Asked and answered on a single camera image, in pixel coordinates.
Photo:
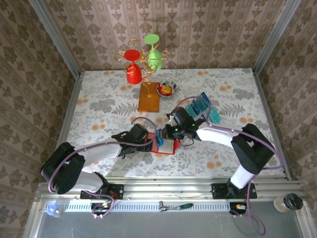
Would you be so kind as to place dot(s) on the red card holder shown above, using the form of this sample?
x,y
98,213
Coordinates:
x,y
166,146

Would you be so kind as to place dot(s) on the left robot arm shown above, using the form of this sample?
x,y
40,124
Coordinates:
x,y
96,152

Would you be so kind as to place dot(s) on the clear acrylic card stand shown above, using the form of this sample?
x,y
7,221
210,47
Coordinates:
x,y
209,106

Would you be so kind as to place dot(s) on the patterned ceramic bowl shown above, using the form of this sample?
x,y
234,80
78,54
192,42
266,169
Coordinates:
x,y
175,86

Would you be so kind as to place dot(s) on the red yellow wrapped candies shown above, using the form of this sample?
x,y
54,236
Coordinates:
x,y
164,90

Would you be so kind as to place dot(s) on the floral tablecloth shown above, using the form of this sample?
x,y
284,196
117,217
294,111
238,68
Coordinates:
x,y
111,86

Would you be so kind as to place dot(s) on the red wine glass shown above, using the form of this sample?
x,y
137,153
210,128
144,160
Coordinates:
x,y
133,74

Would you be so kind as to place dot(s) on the green wine glass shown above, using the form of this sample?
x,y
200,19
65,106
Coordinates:
x,y
154,58

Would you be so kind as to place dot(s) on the black connector board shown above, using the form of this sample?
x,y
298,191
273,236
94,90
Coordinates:
x,y
101,208
237,208

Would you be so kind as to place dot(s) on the grey metal tray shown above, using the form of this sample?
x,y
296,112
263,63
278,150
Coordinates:
x,y
161,225

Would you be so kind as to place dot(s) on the blue plastic connector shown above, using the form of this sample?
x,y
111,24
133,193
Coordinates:
x,y
51,210

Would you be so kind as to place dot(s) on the clear jar black lid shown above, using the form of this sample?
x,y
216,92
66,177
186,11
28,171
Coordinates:
x,y
292,201

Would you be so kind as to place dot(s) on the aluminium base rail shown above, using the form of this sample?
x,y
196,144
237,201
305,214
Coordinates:
x,y
168,188

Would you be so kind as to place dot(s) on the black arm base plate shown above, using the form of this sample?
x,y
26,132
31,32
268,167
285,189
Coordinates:
x,y
218,191
119,191

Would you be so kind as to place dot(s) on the aluminium side rail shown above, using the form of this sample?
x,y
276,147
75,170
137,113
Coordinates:
x,y
270,111
71,104

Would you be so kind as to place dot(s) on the aluminium corner post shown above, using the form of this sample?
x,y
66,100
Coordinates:
x,y
57,37
275,34

